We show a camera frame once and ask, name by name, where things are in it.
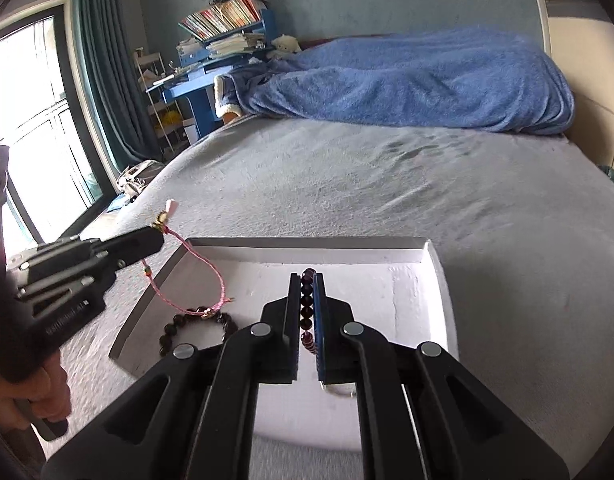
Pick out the dark bead bracelet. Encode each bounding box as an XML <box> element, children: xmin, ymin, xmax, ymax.
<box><xmin>159</xmin><ymin>310</ymin><xmax>239</xmax><ymax>358</ymax></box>

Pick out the white plush toy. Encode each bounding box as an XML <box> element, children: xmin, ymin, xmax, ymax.
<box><xmin>266</xmin><ymin>34</ymin><xmax>303</xmax><ymax>62</ymax></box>

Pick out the white cardboard tray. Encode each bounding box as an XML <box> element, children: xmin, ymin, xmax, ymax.
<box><xmin>109</xmin><ymin>236</ymin><xmax>460</xmax><ymax>456</ymax></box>

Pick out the person's left hand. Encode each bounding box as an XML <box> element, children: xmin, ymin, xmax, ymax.
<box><xmin>0</xmin><ymin>352</ymin><xmax>71</xmax><ymax>431</ymax></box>

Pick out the purple bead bracelet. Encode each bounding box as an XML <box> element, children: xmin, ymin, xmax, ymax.
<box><xmin>299</xmin><ymin>268</ymin><xmax>358</xmax><ymax>399</ymax></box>

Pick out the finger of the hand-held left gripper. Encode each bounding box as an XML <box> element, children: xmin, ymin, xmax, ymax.
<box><xmin>17</xmin><ymin>226</ymin><xmax>166</xmax><ymax>316</ymax></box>
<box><xmin>9</xmin><ymin>234</ymin><xmax>108</xmax><ymax>281</ymax></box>

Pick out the window with black frame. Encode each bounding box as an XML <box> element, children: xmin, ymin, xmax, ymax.
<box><xmin>0</xmin><ymin>2</ymin><xmax>114</xmax><ymax>251</ymax></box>

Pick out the row of books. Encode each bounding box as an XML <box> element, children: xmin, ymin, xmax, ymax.
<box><xmin>179</xmin><ymin>0</ymin><xmax>269</xmax><ymax>41</ymax></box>

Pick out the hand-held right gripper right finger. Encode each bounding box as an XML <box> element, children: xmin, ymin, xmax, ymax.
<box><xmin>314</xmin><ymin>273</ymin><xmax>570</xmax><ymax>480</ymax></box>

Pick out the white wire rack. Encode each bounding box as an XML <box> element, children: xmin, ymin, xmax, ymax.
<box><xmin>133</xmin><ymin>49</ymin><xmax>188</xmax><ymax>162</ymax></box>

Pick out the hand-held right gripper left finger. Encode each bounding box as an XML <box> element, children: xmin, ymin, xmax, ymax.
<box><xmin>39</xmin><ymin>273</ymin><xmax>302</xmax><ymax>480</ymax></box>

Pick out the grey bed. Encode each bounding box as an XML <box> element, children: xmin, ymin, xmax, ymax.
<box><xmin>52</xmin><ymin>110</ymin><xmax>614</xmax><ymax>480</ymax></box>

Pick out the cream padded headboard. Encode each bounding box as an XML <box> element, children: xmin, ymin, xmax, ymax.
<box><xmin>524</xmin><ymin>0</ymin><xmax>614</xmax><ymax>176</ymax></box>

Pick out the pink cord bracelet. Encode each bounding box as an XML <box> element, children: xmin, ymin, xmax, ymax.
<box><xmin>142</xmin><ymin>199</ymin><xmax>238</xmax><ymax>318</ymax></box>

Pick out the blue desk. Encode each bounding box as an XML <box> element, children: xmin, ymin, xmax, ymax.
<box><xmin>146</xmin><ymin>9</ymin><xmax>278</xmax><ymax>147</ymax></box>

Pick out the teal curtain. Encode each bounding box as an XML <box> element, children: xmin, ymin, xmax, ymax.
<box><xmin>72</xmin><ymin>0</ymin><xmax>161</xmax><ymax>173</ymax></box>

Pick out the stack of papers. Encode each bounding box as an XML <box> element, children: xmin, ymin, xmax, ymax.
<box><xmin>204</xmin><ymin>32</ymin><xmax>266</xmax><ymax>57</ymax></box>

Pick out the white bag on floor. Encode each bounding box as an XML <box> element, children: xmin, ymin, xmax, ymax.
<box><xmin>114</xmin><ymin>160</ymin><xmax>161</xmax><ymax>202</ymax></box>

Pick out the blue fleece blanket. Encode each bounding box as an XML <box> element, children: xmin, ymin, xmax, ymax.
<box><xmin>214</xmin><ymin>26</ymin><xmax>575</xmax><ymax>136</ymax></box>

